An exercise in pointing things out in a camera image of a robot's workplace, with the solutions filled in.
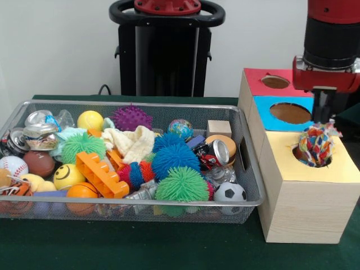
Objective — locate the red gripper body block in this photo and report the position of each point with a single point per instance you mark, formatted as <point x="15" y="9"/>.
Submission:
<point x="320" y="80"/>

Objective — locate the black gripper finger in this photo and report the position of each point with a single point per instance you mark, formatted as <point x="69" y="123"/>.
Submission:
<point x="318" y="107"/>
<point x="328" y="107"/>

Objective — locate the polka dot cloth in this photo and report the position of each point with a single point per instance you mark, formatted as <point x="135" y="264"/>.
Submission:
<point x="315" y="146"/>

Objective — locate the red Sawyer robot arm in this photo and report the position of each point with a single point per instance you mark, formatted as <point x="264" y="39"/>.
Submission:
<point x="332" y="36"/>

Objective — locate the shallow metal mesh bin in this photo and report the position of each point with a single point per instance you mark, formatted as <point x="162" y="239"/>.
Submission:
<point x="251" y="185"/>

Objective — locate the wooden box with three holes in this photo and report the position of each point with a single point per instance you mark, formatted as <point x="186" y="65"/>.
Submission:
<point x="303" y="213"/>

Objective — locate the dark green table cloth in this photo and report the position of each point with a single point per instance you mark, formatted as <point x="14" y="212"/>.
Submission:
<point x="140" y="247"/>
<point x="351" y="112"/>

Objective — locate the black and white soccer ball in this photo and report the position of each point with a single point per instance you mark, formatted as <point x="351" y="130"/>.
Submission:
<point x="230" y="192"/>

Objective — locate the blue spiky rubber ball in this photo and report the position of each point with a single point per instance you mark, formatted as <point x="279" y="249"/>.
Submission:
<point x="175" y="159"/>

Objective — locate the green spiky rubber ball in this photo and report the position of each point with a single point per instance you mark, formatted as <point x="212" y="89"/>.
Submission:
<point x="81" y="146"/>
<point x="182" y="184"/>

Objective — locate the purple spiky ball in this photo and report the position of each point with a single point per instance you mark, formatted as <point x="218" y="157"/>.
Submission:
<point x="130" y="118"/>

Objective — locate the red and blue spiky toy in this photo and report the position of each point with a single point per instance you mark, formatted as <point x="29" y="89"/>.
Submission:
<point x="136" y="174"/>

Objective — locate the yellow tennis ball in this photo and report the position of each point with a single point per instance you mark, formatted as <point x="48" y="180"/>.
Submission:
<point x="90" y="120"/>

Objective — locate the orange toy building brick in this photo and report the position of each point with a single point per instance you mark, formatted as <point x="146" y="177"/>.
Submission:
<point x="98" y="174"/>

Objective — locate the yellow smiley face ball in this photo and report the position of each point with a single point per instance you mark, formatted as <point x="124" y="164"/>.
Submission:
<point x="66" y="177"/>

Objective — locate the white baseball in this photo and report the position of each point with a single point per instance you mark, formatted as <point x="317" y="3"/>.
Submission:
<point x="14" y="166"/>

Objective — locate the black pedestal with red base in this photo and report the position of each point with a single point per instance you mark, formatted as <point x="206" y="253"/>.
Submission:
<point x="168" y="56"/>

